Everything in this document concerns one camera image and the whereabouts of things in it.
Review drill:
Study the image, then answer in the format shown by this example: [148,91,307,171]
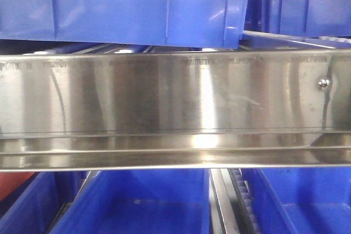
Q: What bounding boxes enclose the blue bin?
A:
[1,0,247,48]
[245,0,350,38]
[242,167,350,233]
[1,171,87,233]
[51,169,210,233]

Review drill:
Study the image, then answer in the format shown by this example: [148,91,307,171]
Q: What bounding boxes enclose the blue bin lower centre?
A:
[51,169,210,233]

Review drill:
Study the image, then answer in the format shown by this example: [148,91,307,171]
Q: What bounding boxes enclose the blue bin lower right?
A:
[242,167,350,233]

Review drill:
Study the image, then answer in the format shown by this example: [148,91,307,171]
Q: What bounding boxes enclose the silver screw on rail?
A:
[318,78,331,90]

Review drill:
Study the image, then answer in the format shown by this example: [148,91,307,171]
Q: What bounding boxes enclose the stainless steel shelf front rail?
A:
[1,49,350,172]

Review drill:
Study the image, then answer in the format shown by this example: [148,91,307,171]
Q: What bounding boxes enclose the blue bin upper right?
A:
[245,0,350,38]

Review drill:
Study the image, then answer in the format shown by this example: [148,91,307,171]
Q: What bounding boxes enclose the roller track divider lower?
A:
[209,168,261,233]

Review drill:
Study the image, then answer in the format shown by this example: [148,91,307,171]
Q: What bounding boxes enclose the blue bin upper centre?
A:
[1,0,247,48]

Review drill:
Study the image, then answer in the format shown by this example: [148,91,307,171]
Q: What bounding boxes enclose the blue bin lower left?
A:
[1,171,87,233]

